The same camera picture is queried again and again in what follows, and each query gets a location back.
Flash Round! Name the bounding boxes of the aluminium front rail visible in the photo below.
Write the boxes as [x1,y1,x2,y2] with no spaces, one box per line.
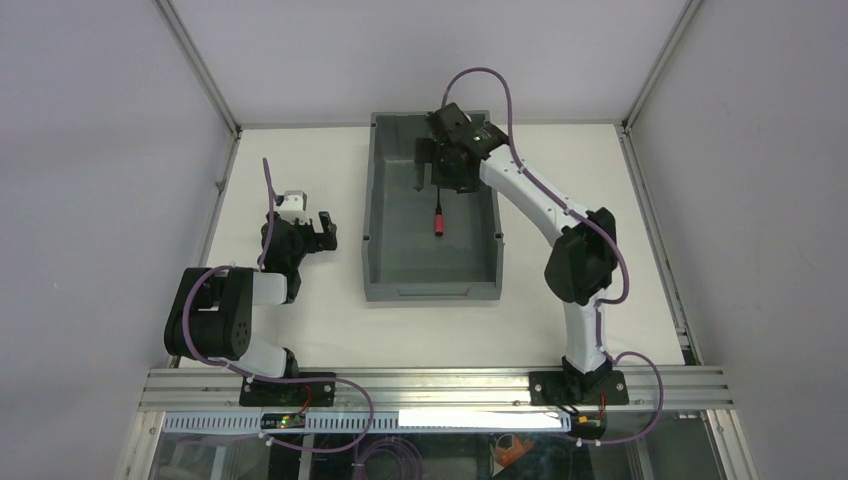
[138,365,735,412]

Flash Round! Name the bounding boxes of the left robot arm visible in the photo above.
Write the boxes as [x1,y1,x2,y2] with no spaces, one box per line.
[164,211,338,379]

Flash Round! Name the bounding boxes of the red handled screwdriver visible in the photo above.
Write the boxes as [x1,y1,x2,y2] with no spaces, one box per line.
[433,188,444,237]

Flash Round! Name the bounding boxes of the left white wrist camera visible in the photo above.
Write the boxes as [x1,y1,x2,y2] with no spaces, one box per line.
[275,190,311,225]

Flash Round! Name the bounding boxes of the aluminium frame post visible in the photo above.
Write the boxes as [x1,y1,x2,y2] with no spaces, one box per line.
[152,0,241,138]
[621,0,704,133]

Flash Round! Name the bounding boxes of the orange object under table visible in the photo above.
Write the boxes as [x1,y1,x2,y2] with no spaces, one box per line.
[490,434,535,478]

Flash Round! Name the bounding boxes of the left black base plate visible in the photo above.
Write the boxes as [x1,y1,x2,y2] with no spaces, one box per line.
[238,372,337,408]

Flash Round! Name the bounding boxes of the white slotted cable duct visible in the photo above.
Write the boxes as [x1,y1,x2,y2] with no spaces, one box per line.
[163,409,571,435]

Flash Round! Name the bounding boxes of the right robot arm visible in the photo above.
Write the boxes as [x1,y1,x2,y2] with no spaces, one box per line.
[414,103,620,402]

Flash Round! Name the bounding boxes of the right aluminium frame post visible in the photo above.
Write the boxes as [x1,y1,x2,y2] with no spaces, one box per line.
[621,0,704,133]

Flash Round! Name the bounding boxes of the left aluminium frame post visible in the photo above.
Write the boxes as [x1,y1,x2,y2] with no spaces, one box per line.
[152,0,241,138]

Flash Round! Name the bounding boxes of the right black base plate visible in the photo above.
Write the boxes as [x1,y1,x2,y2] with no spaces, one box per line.
[528,370,630,406]

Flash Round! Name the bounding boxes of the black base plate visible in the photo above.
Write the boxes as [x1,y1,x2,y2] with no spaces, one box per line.
[238,372,337,408]
[528,370,630,406]

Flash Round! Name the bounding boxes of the grey plastic bin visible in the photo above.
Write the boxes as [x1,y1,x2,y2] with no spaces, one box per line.
[362,111,504,302]

